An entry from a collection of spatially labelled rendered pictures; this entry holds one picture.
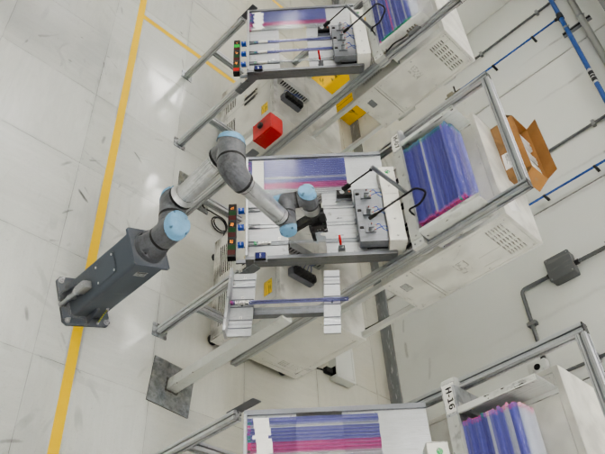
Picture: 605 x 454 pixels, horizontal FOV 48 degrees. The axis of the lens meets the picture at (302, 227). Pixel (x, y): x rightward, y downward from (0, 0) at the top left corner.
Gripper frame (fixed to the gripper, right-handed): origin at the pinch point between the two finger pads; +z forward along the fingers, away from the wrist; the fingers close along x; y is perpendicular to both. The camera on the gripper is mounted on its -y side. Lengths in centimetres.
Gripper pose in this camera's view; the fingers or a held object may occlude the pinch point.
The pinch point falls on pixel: (315, 240)
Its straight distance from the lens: 320.7
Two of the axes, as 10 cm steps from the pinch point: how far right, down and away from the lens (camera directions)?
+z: 1.9, 6.4, 7.4
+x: -0.5, -7.5, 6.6
